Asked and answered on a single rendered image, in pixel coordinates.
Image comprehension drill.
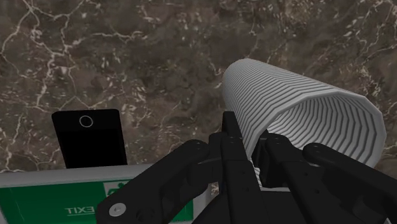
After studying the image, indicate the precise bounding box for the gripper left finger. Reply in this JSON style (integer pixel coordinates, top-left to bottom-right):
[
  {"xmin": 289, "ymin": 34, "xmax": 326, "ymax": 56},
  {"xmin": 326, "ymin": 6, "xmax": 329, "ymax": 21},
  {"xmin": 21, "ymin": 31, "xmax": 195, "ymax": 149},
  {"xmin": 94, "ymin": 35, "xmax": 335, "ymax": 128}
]
[{"xmin": 95, "ymin": 111, "xmax": 262, "ymax": 224}]

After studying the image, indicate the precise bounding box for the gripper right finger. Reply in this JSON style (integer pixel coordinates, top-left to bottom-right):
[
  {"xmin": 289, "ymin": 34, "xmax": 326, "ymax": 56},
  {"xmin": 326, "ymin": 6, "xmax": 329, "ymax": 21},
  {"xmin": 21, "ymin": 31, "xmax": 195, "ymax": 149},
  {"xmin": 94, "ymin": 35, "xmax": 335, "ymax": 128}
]
[{"xmin": 251, "ymin": 129, "xmax": 397, "ymax": 224}]

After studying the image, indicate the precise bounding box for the white ribbed cup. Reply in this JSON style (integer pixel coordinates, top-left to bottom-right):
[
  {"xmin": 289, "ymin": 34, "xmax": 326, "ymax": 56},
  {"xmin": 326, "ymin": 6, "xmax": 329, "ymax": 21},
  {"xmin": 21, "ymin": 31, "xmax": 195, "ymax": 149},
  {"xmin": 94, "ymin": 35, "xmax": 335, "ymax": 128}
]
[{"xmin": 221, "ymin": 58, "xmax": 387, "ymax": 189}]

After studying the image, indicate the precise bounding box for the black smartphone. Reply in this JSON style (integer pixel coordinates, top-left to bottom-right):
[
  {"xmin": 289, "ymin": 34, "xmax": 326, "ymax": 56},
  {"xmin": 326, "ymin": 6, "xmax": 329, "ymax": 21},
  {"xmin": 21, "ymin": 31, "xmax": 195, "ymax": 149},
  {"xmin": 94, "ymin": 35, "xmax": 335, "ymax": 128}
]
[{"xmin": 51, "ymin": 108, "xmax": 129, "ymax": 169}]

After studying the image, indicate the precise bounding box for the green exit sign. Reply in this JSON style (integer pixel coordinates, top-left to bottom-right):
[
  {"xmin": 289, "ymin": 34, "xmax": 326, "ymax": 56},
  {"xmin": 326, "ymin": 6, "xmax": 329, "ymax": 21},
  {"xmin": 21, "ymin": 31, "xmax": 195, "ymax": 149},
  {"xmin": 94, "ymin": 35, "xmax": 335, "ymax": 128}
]
[{"xmin": 0, "ymin": 163, "xmax": 212, "ymax": 224}]

